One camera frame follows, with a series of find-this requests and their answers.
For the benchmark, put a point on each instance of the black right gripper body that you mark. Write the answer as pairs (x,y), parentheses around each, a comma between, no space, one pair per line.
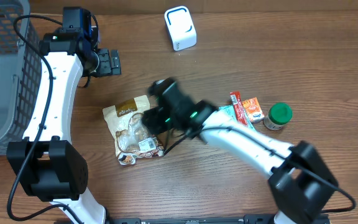
(158,124)

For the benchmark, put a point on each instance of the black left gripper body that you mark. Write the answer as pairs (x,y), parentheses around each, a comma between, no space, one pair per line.
(105,62)

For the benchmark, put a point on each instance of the brown clear snack bag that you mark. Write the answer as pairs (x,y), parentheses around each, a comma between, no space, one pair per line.
(132,139)

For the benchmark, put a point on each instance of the teal snack packet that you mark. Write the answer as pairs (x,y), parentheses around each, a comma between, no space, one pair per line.
(229,110)

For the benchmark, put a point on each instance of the red snack stick packet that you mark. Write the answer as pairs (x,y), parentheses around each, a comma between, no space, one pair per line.
(238,107)

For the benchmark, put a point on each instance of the orange small carton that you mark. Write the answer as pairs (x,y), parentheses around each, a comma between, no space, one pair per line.
(253,110)

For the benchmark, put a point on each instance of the green lid jar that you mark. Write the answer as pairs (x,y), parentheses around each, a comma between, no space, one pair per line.
(278,116)

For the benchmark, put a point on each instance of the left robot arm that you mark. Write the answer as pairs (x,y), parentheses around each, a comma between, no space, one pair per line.
(46,164)

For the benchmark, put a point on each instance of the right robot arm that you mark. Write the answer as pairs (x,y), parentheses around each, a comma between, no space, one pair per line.
(299,179)

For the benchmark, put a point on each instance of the white barcode scanner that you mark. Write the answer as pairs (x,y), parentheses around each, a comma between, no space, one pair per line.
(180,27)

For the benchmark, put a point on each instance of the grey plastic mesh basket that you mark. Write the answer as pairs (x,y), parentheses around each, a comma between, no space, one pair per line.
(20,71)

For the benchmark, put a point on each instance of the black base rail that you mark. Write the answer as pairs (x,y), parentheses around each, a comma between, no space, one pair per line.
(246,219)

